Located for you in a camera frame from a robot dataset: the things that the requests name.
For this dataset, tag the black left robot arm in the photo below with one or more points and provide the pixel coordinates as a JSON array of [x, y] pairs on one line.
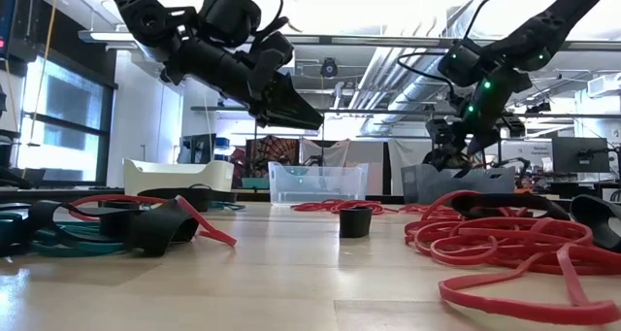
[[208, 64]]

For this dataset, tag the black metal pipe rack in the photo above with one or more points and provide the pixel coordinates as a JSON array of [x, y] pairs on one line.
[[369, 110]]

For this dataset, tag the teal rubber bands tangle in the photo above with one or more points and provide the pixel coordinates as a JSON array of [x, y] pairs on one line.
[[228, 206], [77, 247]]

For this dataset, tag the red rubber band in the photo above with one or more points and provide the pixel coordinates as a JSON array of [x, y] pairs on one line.
[[213, 234], [485, 299]]

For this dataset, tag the dark background screen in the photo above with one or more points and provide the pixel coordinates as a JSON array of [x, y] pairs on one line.
[[196, 149]]

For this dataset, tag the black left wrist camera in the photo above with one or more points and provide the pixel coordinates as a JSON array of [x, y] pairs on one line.
[[274, 54]]

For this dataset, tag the long ceiling light fixture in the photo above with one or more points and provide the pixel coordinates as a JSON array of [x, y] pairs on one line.
[[107, 36]]

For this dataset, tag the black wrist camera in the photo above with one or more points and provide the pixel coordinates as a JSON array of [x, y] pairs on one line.
[[439, 129], [274, 54]]

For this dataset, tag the white wall air unit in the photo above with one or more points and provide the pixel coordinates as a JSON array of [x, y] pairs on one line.
[[604, 84]]

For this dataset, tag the white plastic basket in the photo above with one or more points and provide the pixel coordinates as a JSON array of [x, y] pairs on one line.
[[179, 180]]

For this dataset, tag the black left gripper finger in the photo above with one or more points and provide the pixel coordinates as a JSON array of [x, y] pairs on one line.
[[281, 118], [296, 103]]

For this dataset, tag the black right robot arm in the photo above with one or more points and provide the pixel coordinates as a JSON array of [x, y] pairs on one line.
[[543, 30]]

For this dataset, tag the grey plastic basket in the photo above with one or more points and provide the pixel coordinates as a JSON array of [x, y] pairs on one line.
[[475, 185]]

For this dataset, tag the white round column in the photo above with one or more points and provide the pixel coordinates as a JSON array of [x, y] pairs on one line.
[[199, 127]]

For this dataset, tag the red rubber bands tangle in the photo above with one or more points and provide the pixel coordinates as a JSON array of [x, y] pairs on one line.
[[485, 234], [349, 207], [417, 208]]

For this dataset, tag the clear plastic basket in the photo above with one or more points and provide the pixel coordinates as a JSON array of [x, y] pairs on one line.
[[315, 185]]

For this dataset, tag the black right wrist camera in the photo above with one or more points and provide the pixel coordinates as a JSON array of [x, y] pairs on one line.
[[439, 129]]

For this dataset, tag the dark patterned tapestry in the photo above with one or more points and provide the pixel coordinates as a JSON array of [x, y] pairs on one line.
[[271, 151]]

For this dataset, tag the white hanging sheet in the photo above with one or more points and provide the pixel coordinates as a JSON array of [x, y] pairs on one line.
[[325, 151]]

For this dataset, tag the large desk monitor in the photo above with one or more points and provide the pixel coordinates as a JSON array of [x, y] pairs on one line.
[[7, 10]]

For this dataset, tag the black background monitor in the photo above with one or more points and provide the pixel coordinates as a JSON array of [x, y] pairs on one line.
[[579, 155]]

